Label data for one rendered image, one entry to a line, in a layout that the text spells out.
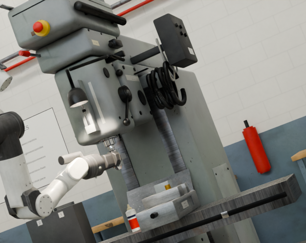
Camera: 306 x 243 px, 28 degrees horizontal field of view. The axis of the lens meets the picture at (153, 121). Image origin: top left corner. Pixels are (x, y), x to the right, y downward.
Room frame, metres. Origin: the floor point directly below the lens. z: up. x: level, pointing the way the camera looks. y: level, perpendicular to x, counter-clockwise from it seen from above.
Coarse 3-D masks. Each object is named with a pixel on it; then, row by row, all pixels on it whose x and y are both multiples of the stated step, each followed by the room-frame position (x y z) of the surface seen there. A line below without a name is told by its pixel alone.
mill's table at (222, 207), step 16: (288, 176) 2.25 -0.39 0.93; (240, 192) 2.37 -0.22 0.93; (256, 192) 2.14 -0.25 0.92; (272, 192) 2.12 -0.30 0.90; (288, 192) 2.10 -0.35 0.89; (208, 208) 2.20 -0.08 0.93; (224, 208) 2.18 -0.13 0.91; (240, 208) 2.16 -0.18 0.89; (256, 208) 2.14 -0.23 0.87; (272, 208) 2.13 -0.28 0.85; (176, 224) 2.24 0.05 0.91; (192, 224) 2.22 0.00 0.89; (208, 224) 2.20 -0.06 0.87; (224, 224) 2.18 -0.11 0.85; (112, 240) 2.39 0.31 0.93; (128, 240) 2.30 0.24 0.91; (144, 240) 2.28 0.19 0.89; (160, 240) 2.26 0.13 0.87; (176, 240) 2.24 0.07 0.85
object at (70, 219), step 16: (64, 208) 2.47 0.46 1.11; (80, 208) 2.54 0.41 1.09; (32, 224) 2.50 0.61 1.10; (48, 224) 2.49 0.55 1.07; (64, 224) 2.48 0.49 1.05; (80, 224) 2.48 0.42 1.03; (32, 240) 2.51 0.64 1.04; (48, 240) 2.49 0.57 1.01; (64, 240) 2.48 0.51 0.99; (80, 240) 2.47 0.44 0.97
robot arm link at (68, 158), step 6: (60, 156) 2.21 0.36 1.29; (66, 156) 2.21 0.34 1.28; (72, 156) 2.23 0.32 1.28; (78, 156) 2.25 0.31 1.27; (84, 156) 2.27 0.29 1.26; (60, 162) 2.21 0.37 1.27; (66, 162) 2.21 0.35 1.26; (90, 162) 2.24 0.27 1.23; (90, 168) 2.24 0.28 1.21; (96, 168) 2.26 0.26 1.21; (90, 174) 2.25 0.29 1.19
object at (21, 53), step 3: (21, 51) 2.19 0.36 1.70; (24, 51) 2.20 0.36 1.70; (27, 51) 2.22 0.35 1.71; (21, 54) 2.19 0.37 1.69; (24, 54) 2.20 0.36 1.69; (27, 54) 2.21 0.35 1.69; (30, 54) 2.24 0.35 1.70; (33, 54) 2.26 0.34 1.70; (36, 54) 2.28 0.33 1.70; (39, 54) 2.31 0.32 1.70
